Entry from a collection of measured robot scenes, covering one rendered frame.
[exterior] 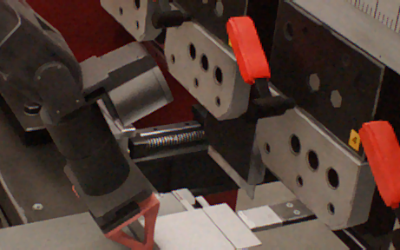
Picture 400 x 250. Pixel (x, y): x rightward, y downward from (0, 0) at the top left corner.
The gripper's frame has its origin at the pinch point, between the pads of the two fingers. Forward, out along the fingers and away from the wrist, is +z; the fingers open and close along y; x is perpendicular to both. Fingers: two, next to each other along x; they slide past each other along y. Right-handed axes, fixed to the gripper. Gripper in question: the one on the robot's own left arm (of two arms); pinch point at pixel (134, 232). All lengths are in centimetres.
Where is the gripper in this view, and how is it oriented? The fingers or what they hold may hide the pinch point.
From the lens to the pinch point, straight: 106.5
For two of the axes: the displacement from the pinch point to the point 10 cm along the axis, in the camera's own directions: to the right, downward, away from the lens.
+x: -8.5, 5.1, -1.4
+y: -4.0, -4.5, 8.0
